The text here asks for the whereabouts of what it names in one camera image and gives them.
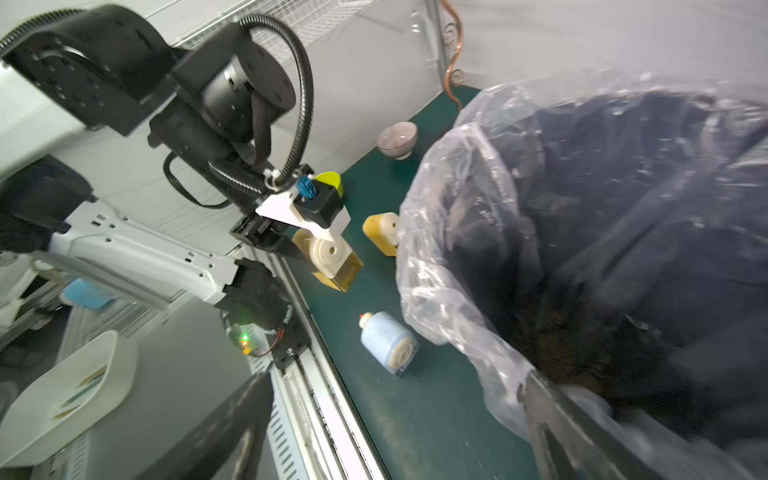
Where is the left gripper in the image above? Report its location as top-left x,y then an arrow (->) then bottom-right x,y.
230,212 -> 311,264

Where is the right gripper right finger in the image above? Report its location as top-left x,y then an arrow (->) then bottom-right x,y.
523,371 -> 660,479

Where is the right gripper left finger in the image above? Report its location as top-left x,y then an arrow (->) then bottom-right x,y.
138,372 -> 274,479

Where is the yellow pencil sharpener front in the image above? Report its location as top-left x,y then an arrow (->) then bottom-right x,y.
292,229 -> 364,292

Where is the light blue pencil sharpener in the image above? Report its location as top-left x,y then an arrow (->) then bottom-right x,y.
359,311 -> 419,377

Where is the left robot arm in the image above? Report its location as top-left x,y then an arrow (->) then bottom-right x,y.
1,1 -> 314,310

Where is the lime green bowl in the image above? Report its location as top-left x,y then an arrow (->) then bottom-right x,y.
315,171 -> 344,199

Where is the green mat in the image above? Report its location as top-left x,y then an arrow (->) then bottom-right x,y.
288,94 -> 539,479

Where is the white plastic tub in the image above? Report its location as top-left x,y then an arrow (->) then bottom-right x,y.
1,330 -> 139,468

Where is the pink patterned bowl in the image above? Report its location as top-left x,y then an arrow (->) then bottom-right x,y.
377,122 -> 418,160

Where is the clear plastic bin liner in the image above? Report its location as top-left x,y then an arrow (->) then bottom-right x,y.
396,71 -> 767,479

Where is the bronze mug tree stand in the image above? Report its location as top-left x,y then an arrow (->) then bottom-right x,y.
440,0 -> 464,111

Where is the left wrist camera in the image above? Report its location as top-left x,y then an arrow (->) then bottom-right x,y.
255,176 -> 351,241

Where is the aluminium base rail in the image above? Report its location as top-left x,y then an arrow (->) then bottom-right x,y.
231,246 -> 390,479

